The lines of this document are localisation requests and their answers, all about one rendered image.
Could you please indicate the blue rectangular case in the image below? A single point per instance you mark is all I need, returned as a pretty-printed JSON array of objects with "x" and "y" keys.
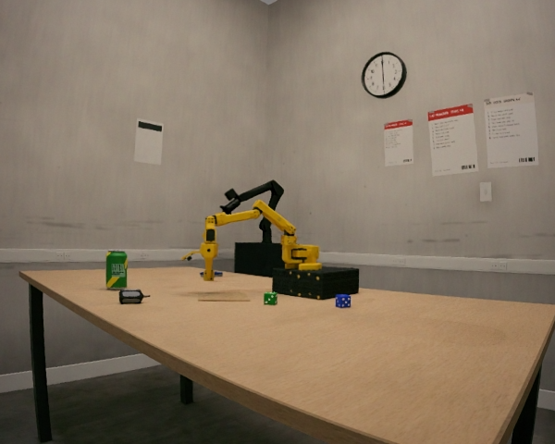
[{"x": 216, "y": 274}]

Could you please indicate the green soda can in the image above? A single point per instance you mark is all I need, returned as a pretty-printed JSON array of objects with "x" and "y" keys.
[{"x": 116, "y": 270}]

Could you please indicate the yellow die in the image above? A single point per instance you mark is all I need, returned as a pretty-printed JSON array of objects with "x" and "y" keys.
[{"x": 205, "y": 278}]

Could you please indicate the green die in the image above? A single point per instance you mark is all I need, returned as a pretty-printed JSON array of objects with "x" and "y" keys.
[{"x": 270, "y": 298}]

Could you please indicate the blue die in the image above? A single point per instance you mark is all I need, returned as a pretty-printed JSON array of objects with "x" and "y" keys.
[{"x": 343, "y": 301}]

